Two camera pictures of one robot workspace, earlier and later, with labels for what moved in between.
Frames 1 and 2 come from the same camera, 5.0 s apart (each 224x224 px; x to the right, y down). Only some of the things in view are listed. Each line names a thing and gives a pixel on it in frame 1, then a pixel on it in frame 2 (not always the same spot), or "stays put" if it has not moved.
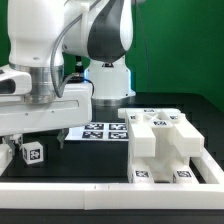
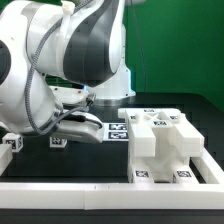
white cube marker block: (184, 176) stays put
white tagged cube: (33, 152) → (57, 142)
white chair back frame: (144, 122) stays put
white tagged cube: (18, 139) stays put
